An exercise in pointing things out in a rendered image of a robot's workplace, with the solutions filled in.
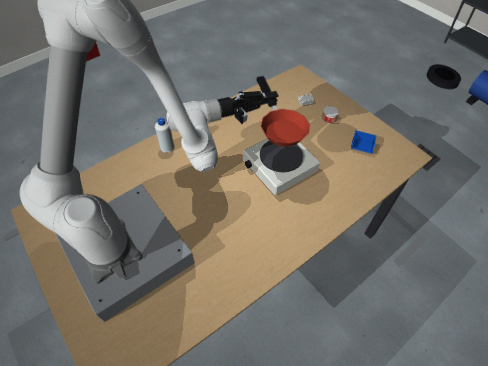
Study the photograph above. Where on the grey bottle with blue cap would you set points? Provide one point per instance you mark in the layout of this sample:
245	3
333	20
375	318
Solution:
164	135

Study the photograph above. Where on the red frying pan with black handle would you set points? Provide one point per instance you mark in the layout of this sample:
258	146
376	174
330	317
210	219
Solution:
282	125

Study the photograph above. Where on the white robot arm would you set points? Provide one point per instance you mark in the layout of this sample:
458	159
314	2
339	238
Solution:
90	224

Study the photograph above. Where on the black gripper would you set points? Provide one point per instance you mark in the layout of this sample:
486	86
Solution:
228	104

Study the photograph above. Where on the blue plastic bin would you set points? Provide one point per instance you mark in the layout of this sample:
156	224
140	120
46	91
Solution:
363	141

